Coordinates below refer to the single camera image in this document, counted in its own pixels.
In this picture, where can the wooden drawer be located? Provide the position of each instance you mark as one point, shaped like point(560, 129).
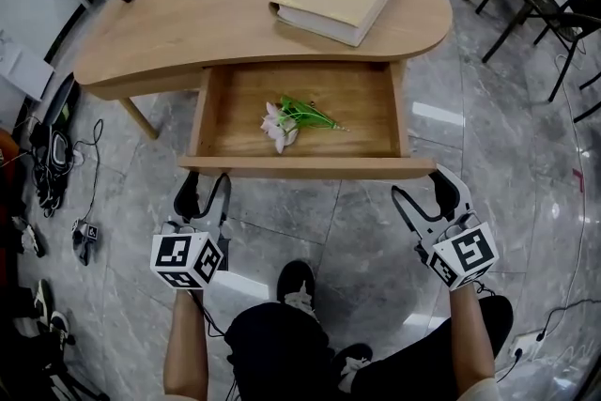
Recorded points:
point(338, 136)

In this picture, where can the person's right forearm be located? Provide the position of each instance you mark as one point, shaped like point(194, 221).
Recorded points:
point(472, 338)

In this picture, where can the person's left black shoe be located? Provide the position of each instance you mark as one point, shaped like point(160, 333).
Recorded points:
point(297, 284)

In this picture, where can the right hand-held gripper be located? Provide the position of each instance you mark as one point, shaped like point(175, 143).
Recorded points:
point(465, 256)

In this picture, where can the person's black shorts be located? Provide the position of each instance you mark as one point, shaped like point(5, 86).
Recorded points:
point(272, 343)

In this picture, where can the spare hand-held gripper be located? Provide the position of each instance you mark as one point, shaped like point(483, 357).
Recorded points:
point(84, 242)

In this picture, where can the person's black shoe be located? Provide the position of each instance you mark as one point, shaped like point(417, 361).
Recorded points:
point(297, 284)
point(352, 357)

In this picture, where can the wooden coffee table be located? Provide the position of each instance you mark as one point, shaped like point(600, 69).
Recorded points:
point(197, 28)

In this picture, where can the white display stand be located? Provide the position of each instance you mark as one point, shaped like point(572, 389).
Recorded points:
point(23, 70)

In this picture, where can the white power strip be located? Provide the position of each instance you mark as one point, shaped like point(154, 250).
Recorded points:
point(526, 345)

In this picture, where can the person's right black shoe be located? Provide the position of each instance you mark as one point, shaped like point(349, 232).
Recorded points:
point(352, 357)

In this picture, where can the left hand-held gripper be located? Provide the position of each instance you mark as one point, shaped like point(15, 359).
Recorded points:
point(185, 256)

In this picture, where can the person's left forearm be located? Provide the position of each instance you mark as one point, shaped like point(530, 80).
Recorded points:
point(185, 343)

